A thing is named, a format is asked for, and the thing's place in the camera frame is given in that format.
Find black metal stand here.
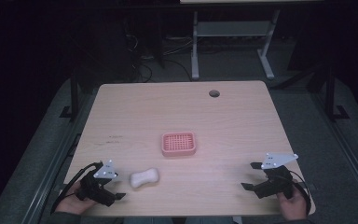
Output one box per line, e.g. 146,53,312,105
321,63,351,121
59,66,82,120

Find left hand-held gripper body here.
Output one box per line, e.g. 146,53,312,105
75,159,119,208

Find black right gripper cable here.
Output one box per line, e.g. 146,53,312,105
288,169,312,217

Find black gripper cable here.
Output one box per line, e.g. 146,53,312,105
288,169,312,217
49,161,104,216

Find pink soap dish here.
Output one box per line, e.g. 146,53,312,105
160,131,198,158

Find tangle of floor cables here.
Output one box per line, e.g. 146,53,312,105
122,18,197,83

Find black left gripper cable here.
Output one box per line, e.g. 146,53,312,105
49,161,104,216

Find person's right hand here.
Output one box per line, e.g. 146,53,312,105
276,186,310,221

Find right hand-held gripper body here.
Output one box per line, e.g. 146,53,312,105
254,152,299,200

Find grey metal floor rail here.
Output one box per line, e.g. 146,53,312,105
20,92,90,224
310,91,358,206

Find white metal desk frame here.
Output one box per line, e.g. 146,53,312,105
190,8,282,81

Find white soap bar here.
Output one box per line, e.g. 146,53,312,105
129,167,160,189

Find person's left hand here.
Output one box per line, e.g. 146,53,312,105
55,181,98,216

